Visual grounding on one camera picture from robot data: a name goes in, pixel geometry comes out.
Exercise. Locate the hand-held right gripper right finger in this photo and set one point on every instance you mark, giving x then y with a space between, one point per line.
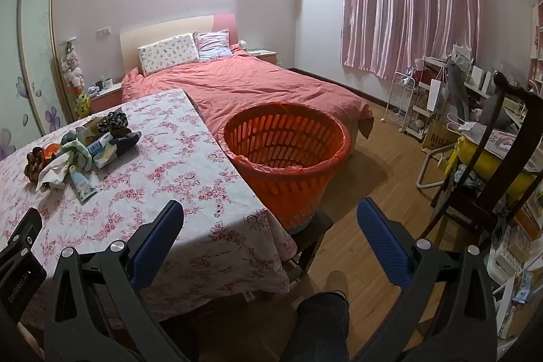
382 243

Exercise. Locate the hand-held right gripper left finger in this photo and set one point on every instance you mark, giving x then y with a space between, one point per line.
158 245

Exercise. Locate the orange plastic basket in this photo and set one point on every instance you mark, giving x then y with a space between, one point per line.
288 196

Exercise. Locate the tan slipper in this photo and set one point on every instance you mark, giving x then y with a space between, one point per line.
337 283

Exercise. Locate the dark wooden stool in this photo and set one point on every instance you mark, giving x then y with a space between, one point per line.
312 228

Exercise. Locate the floral tablecloth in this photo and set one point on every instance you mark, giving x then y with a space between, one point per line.
169 158

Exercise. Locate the white tube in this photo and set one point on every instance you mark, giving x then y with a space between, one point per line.
82 184

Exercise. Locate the person's leg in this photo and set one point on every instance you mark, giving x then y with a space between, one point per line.
322 324

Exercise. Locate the dark wooden chair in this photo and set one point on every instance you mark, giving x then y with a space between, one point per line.
471 196

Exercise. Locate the crumpled white paper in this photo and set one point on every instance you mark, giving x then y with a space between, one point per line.
51 173

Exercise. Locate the dark blue slipper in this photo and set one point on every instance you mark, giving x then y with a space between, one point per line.
125 141

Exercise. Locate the brown hair claw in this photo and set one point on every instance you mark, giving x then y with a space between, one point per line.
33 165

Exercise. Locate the blue white packet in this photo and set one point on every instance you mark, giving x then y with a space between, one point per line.
101 145

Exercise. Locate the brown paper bag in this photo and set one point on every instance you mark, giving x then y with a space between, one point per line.
437 139

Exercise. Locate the yellow bag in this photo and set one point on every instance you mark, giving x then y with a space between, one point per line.
488 165

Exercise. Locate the white shelf trolley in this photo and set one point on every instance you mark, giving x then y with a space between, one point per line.
424 116

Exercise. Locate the pink bedside table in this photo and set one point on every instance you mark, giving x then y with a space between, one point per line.
266 57
106 97

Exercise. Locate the white paper bag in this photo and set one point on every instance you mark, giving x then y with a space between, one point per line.
436 95

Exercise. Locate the green yellow plush toy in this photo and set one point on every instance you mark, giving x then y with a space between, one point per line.
82 103

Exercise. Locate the white mug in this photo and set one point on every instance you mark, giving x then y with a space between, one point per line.
107 83

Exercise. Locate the grey cloth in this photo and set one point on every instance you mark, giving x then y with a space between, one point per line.
460 90

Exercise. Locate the salmon duvet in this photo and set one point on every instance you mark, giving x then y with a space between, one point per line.
263 86

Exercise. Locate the floral pillow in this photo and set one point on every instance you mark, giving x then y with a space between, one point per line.
169 53

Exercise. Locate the hanging column of plush toys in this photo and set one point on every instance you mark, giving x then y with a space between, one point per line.
73 69

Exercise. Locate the wardrobe with purple flowers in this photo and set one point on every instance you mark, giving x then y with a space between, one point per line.
21 69

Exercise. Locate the striped pillow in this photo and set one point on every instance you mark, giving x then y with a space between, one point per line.
212 44

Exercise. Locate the beige headboard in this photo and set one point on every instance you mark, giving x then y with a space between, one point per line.
169 29

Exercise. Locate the book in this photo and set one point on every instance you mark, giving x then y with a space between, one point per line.
258 52

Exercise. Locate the pink headboard panel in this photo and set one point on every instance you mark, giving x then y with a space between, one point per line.
222 25

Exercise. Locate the white tube frame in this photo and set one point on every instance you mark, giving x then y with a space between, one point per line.
426 171

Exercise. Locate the wall switch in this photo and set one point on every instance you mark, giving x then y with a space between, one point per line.
104 32

